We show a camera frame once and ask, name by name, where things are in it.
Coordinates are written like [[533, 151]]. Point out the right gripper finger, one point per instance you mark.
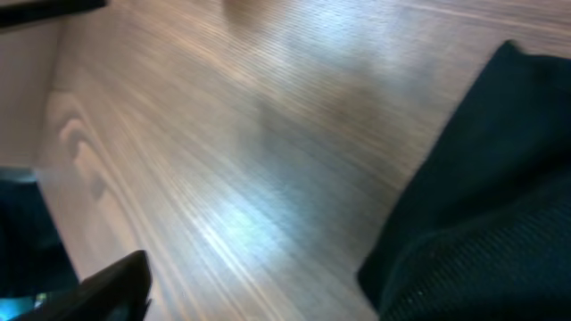
[[118, 292]]

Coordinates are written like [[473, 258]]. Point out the black branded t-shirt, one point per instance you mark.
[[482, 230]]

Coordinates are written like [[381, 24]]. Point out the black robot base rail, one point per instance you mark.
[[17, 14]]

